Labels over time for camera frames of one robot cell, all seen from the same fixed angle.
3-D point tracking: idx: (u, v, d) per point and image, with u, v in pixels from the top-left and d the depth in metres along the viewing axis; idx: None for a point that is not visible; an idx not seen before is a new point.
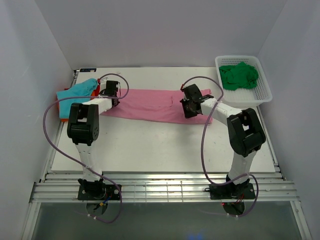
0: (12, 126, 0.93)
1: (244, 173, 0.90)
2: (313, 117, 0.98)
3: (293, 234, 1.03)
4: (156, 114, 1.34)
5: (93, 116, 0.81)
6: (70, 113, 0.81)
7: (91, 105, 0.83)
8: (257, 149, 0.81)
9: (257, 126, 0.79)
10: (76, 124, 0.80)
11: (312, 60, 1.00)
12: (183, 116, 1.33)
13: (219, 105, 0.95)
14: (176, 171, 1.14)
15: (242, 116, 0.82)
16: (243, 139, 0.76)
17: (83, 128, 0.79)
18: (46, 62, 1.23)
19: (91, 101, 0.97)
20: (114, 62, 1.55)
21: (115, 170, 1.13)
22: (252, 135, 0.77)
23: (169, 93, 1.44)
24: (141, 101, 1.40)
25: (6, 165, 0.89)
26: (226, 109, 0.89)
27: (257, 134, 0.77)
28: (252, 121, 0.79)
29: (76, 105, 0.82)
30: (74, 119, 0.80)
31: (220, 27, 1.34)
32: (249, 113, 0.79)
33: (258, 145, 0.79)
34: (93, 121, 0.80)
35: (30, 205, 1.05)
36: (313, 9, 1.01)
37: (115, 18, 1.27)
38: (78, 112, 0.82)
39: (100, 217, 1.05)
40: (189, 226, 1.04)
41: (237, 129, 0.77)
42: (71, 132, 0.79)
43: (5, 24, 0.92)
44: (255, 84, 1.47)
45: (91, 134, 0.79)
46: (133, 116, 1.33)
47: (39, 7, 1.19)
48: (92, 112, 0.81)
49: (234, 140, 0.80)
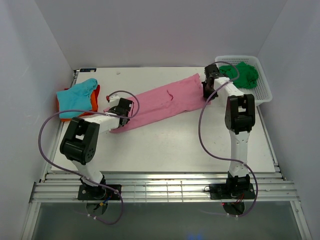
0: (12, 126, 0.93)
1: (241, 161, 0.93)
2: (313, 117, 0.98)
3: (293, 234, 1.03)
4: (162, 112, 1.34)
5: (91, 136, 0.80)
6: (69, 128, 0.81)
7: (92, 124, 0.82)
8: (249, 130, 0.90)
9: (251, 110, 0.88)
10: (71, 141, 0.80)
11: (312, 60, 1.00)
12: (186, 106, 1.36)
13: (229, 85, 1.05)
14: (176, 171, 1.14)
15: (242, 99, 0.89)
16: (235, 119, 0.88)
17: (77, 147, 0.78)
18: (46, 62, 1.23)
19: (95, 118, 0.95)
20: (114, 62, 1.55)
21: (117, 170, 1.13)
22: (244, 117, 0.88)
23: (163, 89, 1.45)
24: (145, 106, 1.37)
25: (6, 165, 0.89)
26: (231, 90, 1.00)
27: (248, 117, 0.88)
28: (248, 106, 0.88)
29: (76, 119, 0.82)
30: (70, 136, 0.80)
31: (220, 27, 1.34)
32: (248, 99, 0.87)
33: (249, 127, 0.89)
34: (87, 141, 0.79)
35: (30, 205, 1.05)
36: (313, 9, 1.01)
37: (115, 18, 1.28)
38: (77, 128, 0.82)
39: (100, 217, 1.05)
40: (189, 226, 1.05)
41: (233, 108, 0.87)
42: (65, 148, 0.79)
43: (5, 24, 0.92)
44: (255, 84, 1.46)
45: (83, 155, 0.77)
46: (144, 123, 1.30)
47: (39, 7, 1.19)
48: (90, 132, 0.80)
49: (227, 116, 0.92)
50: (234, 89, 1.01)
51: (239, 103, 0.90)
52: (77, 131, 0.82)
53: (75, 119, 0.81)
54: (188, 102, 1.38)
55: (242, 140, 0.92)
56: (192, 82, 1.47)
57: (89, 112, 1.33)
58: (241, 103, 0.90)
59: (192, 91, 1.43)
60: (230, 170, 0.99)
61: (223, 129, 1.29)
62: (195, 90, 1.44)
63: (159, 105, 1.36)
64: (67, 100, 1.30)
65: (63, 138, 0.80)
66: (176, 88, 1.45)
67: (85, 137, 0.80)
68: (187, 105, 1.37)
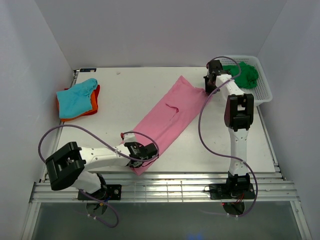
0: (12, 126, 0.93)
1: (241, 158, 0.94)
2: (313, 117, 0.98)
3: (293, 234, 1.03)
4: (175, 127, 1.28)
5: (69, 172, 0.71)
6: (62, 148, 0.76)
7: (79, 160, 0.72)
8: (247, 128, 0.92)
9: (250, 110, 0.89)
10: (54, 162, 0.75)
11: (312, 60, 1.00)
12: (193, 110, 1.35)
13: (230, 82, 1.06)
14: (176, 171, 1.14)
15: (242, 98, 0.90)
16: (233, 118, 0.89)
17: (54, 172, 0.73)
18: (46, 62, 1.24)
19: (95, 152, 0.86)
20: (114, 62, 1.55)
21: (117, 170, 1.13)
22: (242, 116, 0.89)
23: (161, 104, 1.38)
24: (157, 128, 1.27)
25: (6, 165, 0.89)
26: (232, 89, 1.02)
27: (247, 116, 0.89)
28: (247, 105, 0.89)
29: (73, 145, 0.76)
30: (57, 157, 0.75)
31: (220, 27, 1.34)
32: (248, 99, 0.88)
33: (247, 125, 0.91)
34: (62, 175, 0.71)
35: (30, 205, 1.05)
36: (312, 9, 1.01)
37: (115, 18, 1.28)
38: (69, 152, 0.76)
39: (100, 217, 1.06)
40: (189, 226, 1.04)
41: (232, 108, 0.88)
42: (48, 164, 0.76)
43: (5, 24, 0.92)
44: (255, 84, 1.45)
45: (53, 183, 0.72)
46: (166, 146, 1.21)
47: (39, 7, 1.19)
48: (70, 167, 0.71)
49: (226, 114, 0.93)
50: (236, 88, 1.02)
51: (239, 102, 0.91)
52: (68, 156, 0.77)
53: (71, 145, 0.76)
54: (192, 104, 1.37)
55: (241, 138, 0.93)
56: (182, 85, 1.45)
57: (88, 112, 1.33)
58: (241, 101, 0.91)
59: (189, 93, 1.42)
60: (230, 169, 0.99)
61: (224, 129, 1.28)
62: (189, 92, 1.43)
63: (168, 122, 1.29)
64: (67, 100, 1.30)
65: (52, 154, 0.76)
66: (172, 97, 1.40)
67: (65, 169, 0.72)
68: (192, 109, 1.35)
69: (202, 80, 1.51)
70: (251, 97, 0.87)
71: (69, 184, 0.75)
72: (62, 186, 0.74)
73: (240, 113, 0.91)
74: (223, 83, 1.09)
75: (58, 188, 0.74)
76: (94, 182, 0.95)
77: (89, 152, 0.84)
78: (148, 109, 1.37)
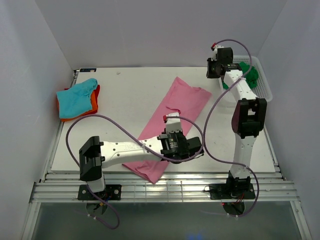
0: (12, 126, 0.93)
1: (243, 164, 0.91)
2: (312, 117, 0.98)
3: (293, 234, 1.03)
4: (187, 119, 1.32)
5: (89, 167, 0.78)
6: (86, 144, 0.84)
7: (97, 159, 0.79)
8: (256, 135, 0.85)
9: (261, 116, 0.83)
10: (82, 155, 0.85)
11: (311, 60, 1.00)
12: (195, 109, 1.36)
13: (241, 82, 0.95)
14: (176, 171, 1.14)
15: (253, 102, 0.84)
16: (242, 122, 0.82)
17: (80, 166, 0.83)
18: (46, 62, 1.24)
19: (118, 148, 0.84)
20: (114, 62, 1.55)
21: (117, 170, 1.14)
22: (253, 122, 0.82)
23: (162, 107, 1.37)
24: None
25: (6, 165, 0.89)
26: (243, 91, 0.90)
27: (257, 122, 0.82)
28: (258, 111, 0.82)
29: (96, 141, 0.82)
30: (84, 150, 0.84)
31: (220, 26, 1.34)
32: (260, 104, 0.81)
33: (256, 132, 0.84)
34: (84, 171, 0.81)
35: (30, 205, 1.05)
36: (312, 9, 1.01)
37: (115, 18, 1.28)
38: (91, 149, 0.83)
39: (100, 217, 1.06)
40: (189, 226, 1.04)
41: (242, 113, 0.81)
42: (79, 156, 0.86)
43: (5, 24, 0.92)
44: (255, 84, 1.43)
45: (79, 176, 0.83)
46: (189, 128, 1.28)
47: (39, 7, 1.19)
48: (89, 166, 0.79)
49: (234, 119, 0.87)
50: (247, 89, 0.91)
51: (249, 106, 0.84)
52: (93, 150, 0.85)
53: (92, 142, 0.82)
54: (193, 105, 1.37)
55: (247, 144, 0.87)
56: (180, 86, 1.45)
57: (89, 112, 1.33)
58: (251, 106, 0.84)
59: (188, 94, 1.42)
60: (232, 170, 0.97)
61: (224, 129, 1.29)
62: (188, 93, 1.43)
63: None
64: (66, 100, 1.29)
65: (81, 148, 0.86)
66: (172, 100, 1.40)
67: (86, 164, 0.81)
68: (194, 109, 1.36)
69: (202, 80, 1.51)
70: (264, 102, 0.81)
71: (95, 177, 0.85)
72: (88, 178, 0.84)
73: (250, 119, 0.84)
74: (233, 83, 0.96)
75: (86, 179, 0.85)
76: (100, 182, 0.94)
77: (110, 148, 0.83)
78: (149, 109, 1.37)
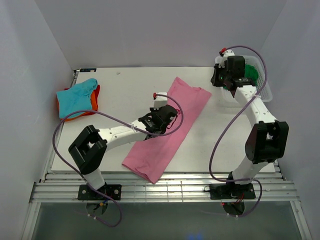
0: (12, 126, 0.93)
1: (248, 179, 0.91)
2: (313, 117, 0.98)
3: (292, 234, 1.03)
4: (188, 117, 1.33)
5: (92, 155, 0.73)
6: (80, 135, 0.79)
7: (101, 142, 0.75)
8: (271, 161, 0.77)
9: (280, 142, 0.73)
10: (78, 148, 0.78)
11: (312, 60, 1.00)
12: (195, 108, 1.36)
13: (255, 100, 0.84)
14: (176, 171, 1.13)
15: (272, 125, 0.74)
16: (259, 149, 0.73)
17: (80, 156, 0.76)
18: (46, 62, 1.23)
19: (112, 130, 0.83)
20: (114, 62, 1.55)
21: (117, 170, 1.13)
22: (270, 149, 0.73)
23: None
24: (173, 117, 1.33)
25: (6, 165, 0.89)
26: (260, 111, 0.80)
27: (276, 149, 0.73)
28: (278, 137, 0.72)
29: (91, 129, 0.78)
30: (79, 142, 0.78)
31: (220, 26, 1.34)
32: (280, 130, 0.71)
33: (273, 159, 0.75)
34: (87, 159, 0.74)
35: (30, 205, 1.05)
36: (312, 9, 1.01)
37: (115, 18, 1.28)
38: (89, 137, 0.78)
39: (100, 217, 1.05)
40: (189, 226, 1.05)
41: (259, 140, 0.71)
42: (72, 151, 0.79)
43: (5, 24, 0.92)
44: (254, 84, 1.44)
45: (81, 167, 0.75)
46: (190, 125, 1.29)
47: (39, 7, 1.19)
48: (94, 150, 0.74)
49: (249, 144, 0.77)
50: (264, 110, 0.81)
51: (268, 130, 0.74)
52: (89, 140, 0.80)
53: (90, 129, 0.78)
54: (193, 105, 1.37)
55: (257, 166, 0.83)
56: (179, 86, 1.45)
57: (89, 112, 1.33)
58: (270, 129, 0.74)
59: (187, 94, 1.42)
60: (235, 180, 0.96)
61: (224, 129, 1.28)
62: (188, 93, 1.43)
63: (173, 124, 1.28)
64: (66, 100, 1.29)
65: (73, 142, 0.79)
66: (172, 100, 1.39)
67: (89, 151, 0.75)
68: (194, 108, 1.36)
69: (202, 80, 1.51)
70: (286, 126, 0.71)
71: (96, 166, 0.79)
72: (89, 169, 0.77)
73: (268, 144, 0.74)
74: (247, 101, 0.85)
75: (86, 172, 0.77)
76: (100, 177, 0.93)
77: (107, 132, 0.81)
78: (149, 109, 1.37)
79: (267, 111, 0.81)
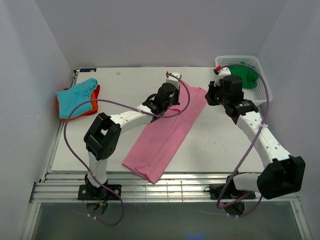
0: (12, 126, 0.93)
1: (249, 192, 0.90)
2: (313, 117, 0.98)
3: (293, 234, 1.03)
4: (188, 117, 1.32)
5: (111, 138, 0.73)
6: (93, 123, 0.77)
7: (116, 126, 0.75)
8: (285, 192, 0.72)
9: (297, 178, 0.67)
10: (93, 135, 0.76)
11: (312, 60, 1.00)
12: (195, 108, 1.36)
13: (263, 130, 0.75)
14: (176, 171, 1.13)
15: (285, 161, 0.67)
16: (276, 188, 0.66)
17: (97, 143, 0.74)
18: (46, 62, 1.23)
19: (122, 115, 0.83)
20: (114, 62, 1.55)
21: (117, 170, 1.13)
22: (287, 185, 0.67)
23: None
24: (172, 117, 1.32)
25: (6, 165, 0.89)
26: (270, 145, 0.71)
27: (292, 185, 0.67)
28: (295, 173, 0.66)
29: (103, 116, 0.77)
30: (93, 130, 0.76)
31: (220, 26, 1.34)
32: (298, 167, 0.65)
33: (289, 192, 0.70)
34: (107, 142, 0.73)
35: (30, 205, 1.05)
36: (312, 9, 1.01)
37: (115, 18, 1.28)
38: (102, 124, 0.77)
39: (100, 217, 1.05)
40: (189, 226, 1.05)
41: (276, 180, 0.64)
42: (87, 140, 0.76)
43: (5, 24, 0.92)
44: (255, 84, 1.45)
45: (100, 152, 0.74)
46: (189, 126, 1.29)
47: (39, 7, 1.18)
48: (111, 133, 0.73)
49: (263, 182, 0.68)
50: (274, 142, 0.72)
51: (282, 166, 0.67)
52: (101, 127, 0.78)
53: (102, 116, 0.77)
54: (193, 105, 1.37)
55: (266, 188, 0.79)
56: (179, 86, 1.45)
57: (89, 112, 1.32)
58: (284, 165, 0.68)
59: (187, 95, 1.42)
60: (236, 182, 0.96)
61: (224, 129, 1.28)
62: (188, 93, 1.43)
63: (173, 125, 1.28)
64: (66, 100, 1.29)
65: (87, 132, 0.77)
66: None
67: (105, 136, 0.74)
68: (194, 109, 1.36)
69: (202, 80, 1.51)
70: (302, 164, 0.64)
71: (111, 151, 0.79)
72: (106, 153, 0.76)
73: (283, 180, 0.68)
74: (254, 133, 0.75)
75: (103, 156, 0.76)
76: (104, 173, 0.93)
77: (118, 117, 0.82)
78: None
79: (278, 144, 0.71)
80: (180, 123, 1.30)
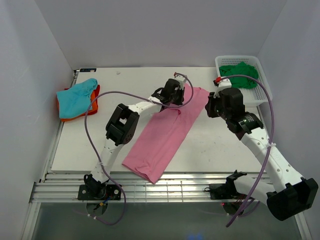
0: (12, 126, 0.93)
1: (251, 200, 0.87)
2: (313, 116, 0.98)
3: (293, 234, 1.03)
4: (188, 117, 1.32)
5: (131, 125, 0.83)
6: (113, 113, 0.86)
7: (134, 114, 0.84)
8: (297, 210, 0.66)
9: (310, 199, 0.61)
10: (115, 124, 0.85)
11: (312, 60, 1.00)
12: (195, 108, 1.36)
13: (271, 150, 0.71)
14: (176, 171, 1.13)
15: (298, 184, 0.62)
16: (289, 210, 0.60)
17: (119, 130, 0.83)
18: (46, 62, 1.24)
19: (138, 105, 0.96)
20: (114, 62, 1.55)
21: (117, 169, 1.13)
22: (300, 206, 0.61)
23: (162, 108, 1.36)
24: (172, 118, 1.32)
25: (6, 165, 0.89)
26: (282, 168, 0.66)
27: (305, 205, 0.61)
28: (308, 196, 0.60)
29: (122, 106, 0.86)
30: (114, 119, 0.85)
31: (220, 26, 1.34)
32: (311, 190, 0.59)
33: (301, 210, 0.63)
34: (128, 129, 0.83)
35: (30, 205, 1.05)
36: (312, 9, 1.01)
37: (115, 18, 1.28)
38: (121, 114, 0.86)
39: (100, 217, 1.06)
40: (189, 226, 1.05)
41: (289, 203, 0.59)
42: (108, 129, 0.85)
43: (5, 24, 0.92)
44: (255, 84, 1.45)
45: (122, 138, 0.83)
46: (189, 126, 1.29)
47: (39, 7, 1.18)
48: (132, 119, 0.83)
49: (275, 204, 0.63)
50: (285, 165, 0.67)
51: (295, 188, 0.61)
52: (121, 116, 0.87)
53: (122, 106, 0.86)
54: (193, 106, 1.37)
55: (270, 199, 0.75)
56: None
57: (89, 112, 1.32)
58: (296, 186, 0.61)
59: (187, 95, 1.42)
60: (236, 185, 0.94)
61: (224, 129, 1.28)
62: (188, 94, 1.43)
63: (173, 125, 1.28)
64: (66, 100, 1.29)
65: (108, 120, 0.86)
66: None
67: (126, 123, 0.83)
68: (194, 109, 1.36)
69: (202, 80, 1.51)
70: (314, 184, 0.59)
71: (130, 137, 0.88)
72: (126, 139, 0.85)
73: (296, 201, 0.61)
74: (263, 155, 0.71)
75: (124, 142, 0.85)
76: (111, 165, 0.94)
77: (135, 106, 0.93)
78: None
79: (288, 165, 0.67)
80: (180, 123, 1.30)
